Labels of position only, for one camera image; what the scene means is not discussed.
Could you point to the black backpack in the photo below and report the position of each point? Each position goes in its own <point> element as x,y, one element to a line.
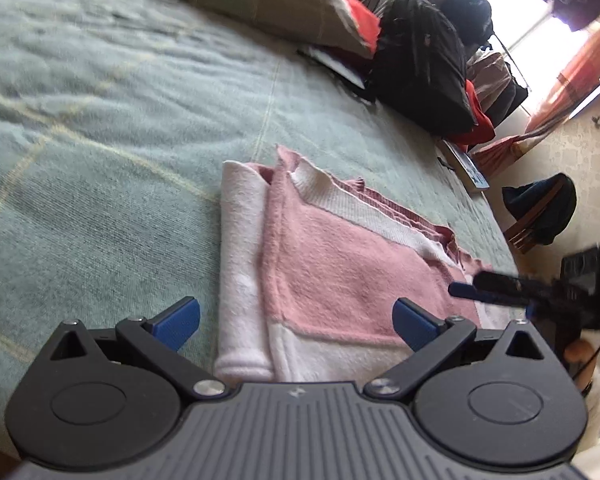
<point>420,65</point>

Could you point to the orange curtain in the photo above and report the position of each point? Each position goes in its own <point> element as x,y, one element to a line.
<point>575,80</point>

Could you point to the paperback book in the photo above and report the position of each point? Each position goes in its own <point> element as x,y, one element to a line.
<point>467,167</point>

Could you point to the wooden chair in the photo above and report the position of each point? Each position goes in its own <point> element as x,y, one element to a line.
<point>525,235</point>

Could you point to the beige shirt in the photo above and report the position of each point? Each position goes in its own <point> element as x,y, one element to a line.
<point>487,72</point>

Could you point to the person's right forearm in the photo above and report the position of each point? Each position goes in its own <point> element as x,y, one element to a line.
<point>597,410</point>

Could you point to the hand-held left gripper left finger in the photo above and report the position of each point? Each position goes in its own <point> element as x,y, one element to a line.
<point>177,322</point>

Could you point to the grey green pillow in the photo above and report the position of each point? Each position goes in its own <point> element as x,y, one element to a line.
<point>280,5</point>

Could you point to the black padded garment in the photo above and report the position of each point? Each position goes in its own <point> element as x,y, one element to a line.
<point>465,10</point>

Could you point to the window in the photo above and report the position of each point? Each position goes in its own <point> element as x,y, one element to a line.
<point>525,15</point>

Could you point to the person's right hand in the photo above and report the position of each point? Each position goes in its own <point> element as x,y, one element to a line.
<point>580,351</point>

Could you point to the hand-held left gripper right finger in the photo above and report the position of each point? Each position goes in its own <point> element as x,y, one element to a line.
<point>415,322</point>

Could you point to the red fleece blanket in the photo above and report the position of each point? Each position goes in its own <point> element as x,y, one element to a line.
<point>477,120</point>

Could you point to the pink and white sweater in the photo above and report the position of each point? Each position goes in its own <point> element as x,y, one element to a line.
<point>340,270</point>

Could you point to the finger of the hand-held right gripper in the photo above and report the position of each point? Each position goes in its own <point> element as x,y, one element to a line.
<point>461,290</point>
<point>505,289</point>

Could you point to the dark blue garment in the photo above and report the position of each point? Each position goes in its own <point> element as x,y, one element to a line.
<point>550,210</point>

